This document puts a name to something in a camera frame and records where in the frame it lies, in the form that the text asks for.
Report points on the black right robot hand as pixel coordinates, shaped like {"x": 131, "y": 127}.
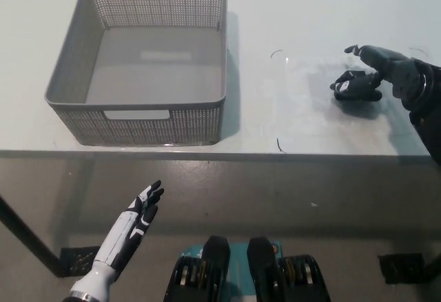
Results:
{"x": 403, "y": 74}

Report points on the black metal table leg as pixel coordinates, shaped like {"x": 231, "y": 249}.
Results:
{"x": 27, "y": 236}
{"x": 434, "y": 269}

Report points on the clear plastic sheet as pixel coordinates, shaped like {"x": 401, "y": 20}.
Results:
{"x": 344, "y": 119}

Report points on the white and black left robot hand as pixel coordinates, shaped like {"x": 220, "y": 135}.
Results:
{"x": 117, "y": 240}

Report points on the grey perforated plastic basket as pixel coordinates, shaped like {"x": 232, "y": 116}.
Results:
{"x": 155, "y": 74}

